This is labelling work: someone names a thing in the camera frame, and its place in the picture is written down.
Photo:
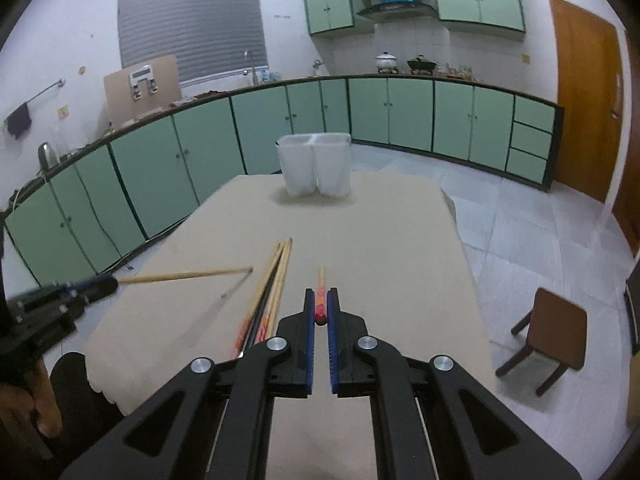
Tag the brown wooden stool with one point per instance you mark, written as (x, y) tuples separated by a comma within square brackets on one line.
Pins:
[(557, 330)]

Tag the wooden chopstick red end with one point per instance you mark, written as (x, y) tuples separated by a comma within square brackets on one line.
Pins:
[(322, 280), (262, 282), (280, 265), (286, 262)]

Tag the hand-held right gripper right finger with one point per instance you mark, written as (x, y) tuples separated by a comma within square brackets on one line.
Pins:
[(333, 355)]

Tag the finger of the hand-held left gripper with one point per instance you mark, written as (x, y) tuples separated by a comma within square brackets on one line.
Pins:
[(102, 294), (92, 283)]

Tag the dark framed object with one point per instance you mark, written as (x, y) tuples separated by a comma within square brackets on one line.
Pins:
[(634, 315)]

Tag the brown wooden door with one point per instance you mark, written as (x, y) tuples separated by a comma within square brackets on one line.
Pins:
[(585, 110)]

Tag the beige tablecloth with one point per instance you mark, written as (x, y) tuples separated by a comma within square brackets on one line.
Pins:
[(375, 240)]

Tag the small glass jug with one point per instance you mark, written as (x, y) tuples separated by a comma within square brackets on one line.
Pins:
[(317, 67)]

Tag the brown cardboard board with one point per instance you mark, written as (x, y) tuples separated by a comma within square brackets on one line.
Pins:
[(167, 85)]

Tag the glass jar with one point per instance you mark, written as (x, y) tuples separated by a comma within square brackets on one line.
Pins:
[(444, 70), (465, 71)]

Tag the person's dark trouser leg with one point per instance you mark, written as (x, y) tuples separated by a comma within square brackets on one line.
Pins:
[(85, 380)]

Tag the range hood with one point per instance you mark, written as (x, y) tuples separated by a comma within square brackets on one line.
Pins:
[(395, 9)]

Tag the dark towel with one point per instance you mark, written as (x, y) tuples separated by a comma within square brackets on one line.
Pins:
[(19, 120)]

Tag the brown wooden panel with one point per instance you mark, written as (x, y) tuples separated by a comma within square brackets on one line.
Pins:
[(631, 170)]

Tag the white utensil holder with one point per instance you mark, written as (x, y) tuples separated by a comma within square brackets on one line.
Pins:
[(300, 170)]

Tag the person's left hand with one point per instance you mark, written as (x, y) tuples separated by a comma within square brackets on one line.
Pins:
[(45, 400)]

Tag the grey window blind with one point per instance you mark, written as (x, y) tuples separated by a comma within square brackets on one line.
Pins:
[(190, 20)]

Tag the black wok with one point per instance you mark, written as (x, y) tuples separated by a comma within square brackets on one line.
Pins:
[(420, 64)]

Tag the steel kettle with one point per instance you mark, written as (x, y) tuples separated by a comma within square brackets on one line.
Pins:
[(47, 157)]

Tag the green base cabinet run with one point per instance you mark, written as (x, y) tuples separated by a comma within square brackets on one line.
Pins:
[(410, 110), (150, 175)]

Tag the white device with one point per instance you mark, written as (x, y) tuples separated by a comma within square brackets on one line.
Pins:
[(142, 74)]

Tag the metal towel rail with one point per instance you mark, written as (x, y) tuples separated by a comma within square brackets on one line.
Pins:
[(42, 91)]

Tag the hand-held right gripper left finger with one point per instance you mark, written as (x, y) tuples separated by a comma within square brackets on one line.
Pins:
[(310, 350)]

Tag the clear bottle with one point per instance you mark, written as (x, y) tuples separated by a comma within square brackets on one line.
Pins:
[(270, 77)]

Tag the metal faucet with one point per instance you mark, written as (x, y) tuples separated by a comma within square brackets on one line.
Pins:
[(254, 72)]

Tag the white cooking pot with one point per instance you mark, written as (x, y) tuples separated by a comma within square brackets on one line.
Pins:
[(386, 61)]

